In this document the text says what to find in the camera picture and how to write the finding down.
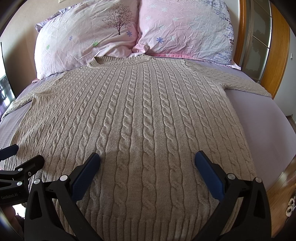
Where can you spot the beige cable-knit sweater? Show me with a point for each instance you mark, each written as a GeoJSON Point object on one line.
{"type": "Point", "coordinates": [162, 216]}

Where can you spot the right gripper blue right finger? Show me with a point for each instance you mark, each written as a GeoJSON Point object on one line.
{"type": "Point", "coordinates": [243, 210]}

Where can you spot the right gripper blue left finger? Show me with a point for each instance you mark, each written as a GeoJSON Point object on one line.
{"type": "Point", "coordinates": [52, 212]}

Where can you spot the pink pillow with flowers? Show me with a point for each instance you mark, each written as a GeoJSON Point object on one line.
{"type": "Point", "coordinates": [194, 30]}

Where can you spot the white slippers on floor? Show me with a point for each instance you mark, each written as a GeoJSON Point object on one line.
{"type": "Point", "coordinates": [291, 207]}

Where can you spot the wooden headboard frame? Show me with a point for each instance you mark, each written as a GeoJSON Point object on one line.
{"type": "Point", "coordinates": [262, 42]}

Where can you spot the pink pillow with tree print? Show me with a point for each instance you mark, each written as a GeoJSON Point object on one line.
{"type": "Point", "coordinates": [71, 37]}

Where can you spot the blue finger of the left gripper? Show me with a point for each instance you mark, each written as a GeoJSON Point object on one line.
{"type": "Point", "coordinates": [8, 152]}
{"type": "Point", "coordinates": [21, 174]}

